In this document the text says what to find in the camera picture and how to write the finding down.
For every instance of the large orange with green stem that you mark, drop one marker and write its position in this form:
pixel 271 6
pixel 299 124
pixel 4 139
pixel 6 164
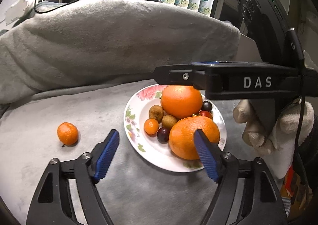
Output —
pixel 183 138

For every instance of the large smooth orange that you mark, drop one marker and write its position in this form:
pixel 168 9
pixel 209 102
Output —
pixel 181 103

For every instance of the small mandarin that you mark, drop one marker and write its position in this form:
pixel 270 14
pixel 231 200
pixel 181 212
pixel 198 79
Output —
pixel 151 126
pixel 67 134

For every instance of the brown longan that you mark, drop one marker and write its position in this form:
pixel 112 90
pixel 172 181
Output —
pixel 156 112

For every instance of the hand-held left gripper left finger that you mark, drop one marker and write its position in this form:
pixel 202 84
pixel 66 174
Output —
pixel 106 155

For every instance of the white floral plate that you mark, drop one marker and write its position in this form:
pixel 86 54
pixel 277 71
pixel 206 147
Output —
pixel 140 113

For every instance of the light grey bed blanket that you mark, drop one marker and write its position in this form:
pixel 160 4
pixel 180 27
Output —
pixel 149 190

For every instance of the red cherry tomato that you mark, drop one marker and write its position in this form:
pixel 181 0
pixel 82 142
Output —
pixel 207 115

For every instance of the beige box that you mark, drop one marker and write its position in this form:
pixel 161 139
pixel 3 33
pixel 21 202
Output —
pixel 246 48

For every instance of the dark purple grape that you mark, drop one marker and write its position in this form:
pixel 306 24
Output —
pixel 207 106
pixel 163 135

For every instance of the orange printed package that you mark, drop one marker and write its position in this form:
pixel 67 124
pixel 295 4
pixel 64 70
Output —
pixel 289 190

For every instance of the person's right hand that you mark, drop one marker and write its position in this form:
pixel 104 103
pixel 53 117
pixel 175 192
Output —
pixel 258 140

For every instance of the rolled grey blanket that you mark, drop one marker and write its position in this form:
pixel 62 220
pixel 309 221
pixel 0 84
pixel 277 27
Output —
pixel 111 41

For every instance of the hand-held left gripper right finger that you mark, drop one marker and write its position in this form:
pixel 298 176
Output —
pixel 205 157

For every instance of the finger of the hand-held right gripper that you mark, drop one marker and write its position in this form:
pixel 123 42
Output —
pixel 174 75

